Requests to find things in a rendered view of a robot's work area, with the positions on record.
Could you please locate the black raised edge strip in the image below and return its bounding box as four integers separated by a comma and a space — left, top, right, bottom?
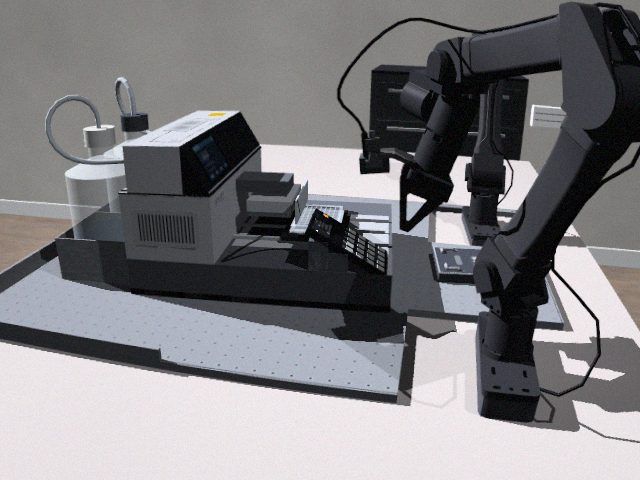
0, 240, 162, 362

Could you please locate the white plastic bottle with cap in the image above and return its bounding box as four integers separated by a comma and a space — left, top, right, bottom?
65, 125, 126, 242

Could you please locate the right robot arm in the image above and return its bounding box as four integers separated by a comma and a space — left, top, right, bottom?
462, 79, 507, 240

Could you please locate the grey curved hose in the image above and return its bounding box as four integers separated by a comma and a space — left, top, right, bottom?
115, 77, 136, 115
45, 95, 124, 165

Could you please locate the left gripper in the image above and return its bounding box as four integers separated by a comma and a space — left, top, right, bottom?
365, 127, 463, 232

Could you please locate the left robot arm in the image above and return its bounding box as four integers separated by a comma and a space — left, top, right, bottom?
400, 2, 640, 403

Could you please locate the white multi-well plate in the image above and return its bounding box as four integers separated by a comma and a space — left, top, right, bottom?
289, 204, 344, 235

